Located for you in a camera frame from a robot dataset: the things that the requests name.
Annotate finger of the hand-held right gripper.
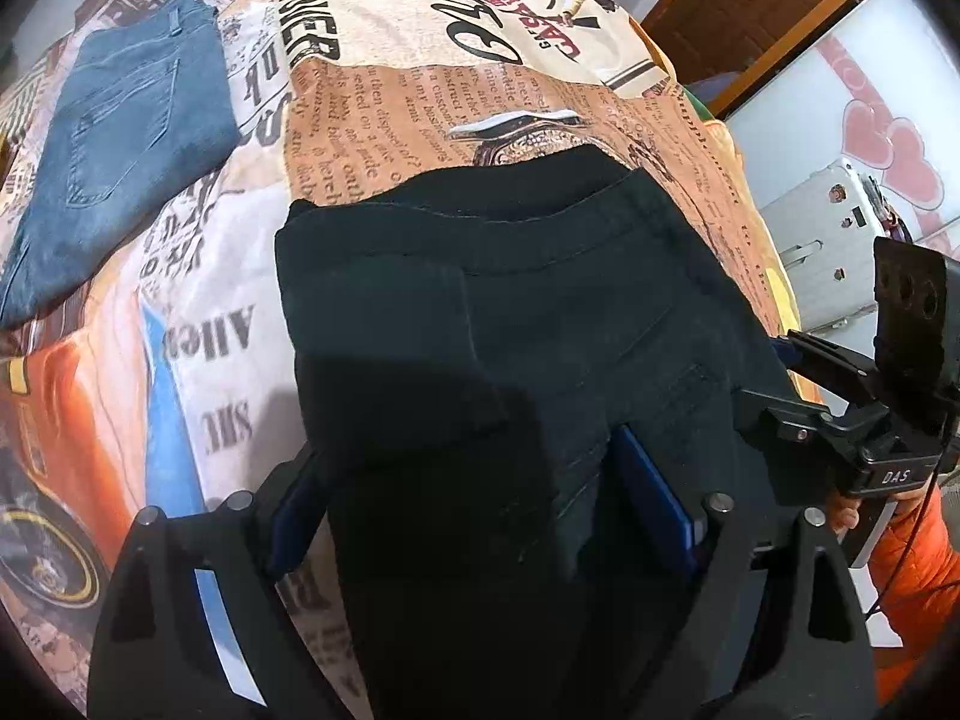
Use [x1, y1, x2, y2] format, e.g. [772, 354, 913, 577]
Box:
[775, 330, 884, 407]
[737, 386, 891, 509]

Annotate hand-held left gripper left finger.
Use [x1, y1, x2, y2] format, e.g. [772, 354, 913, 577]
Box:
[86, 450, 338, 720]

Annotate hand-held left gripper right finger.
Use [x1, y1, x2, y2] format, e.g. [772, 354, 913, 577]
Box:
[607, 424, 878, 720]

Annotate black pants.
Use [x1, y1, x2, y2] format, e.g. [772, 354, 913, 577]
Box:
[274, 150, 800, 720]

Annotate person's right forearm orange sleeve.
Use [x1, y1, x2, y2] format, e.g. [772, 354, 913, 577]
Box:
[862, 484, 960, 706]

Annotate person's right hand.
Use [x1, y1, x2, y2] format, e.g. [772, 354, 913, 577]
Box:
[827, 496, 865, 539]

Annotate white appliance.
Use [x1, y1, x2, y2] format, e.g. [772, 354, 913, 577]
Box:
[757, 157, 912, 331]

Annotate white wardrobe with pink hearts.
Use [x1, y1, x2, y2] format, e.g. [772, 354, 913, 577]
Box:
[720, 0, 960, 256]

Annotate brown wooden door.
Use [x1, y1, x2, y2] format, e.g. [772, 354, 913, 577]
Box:
[641, 0, 890, 121]

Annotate blue jeans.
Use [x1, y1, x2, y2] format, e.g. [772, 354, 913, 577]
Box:
[0, 0, 245, 329]

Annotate printed blanket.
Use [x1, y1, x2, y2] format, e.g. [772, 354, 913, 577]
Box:
[0, 0, 788, 720]

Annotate thin black cable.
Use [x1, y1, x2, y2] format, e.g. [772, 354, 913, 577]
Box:
[866, 457, 947, 623]

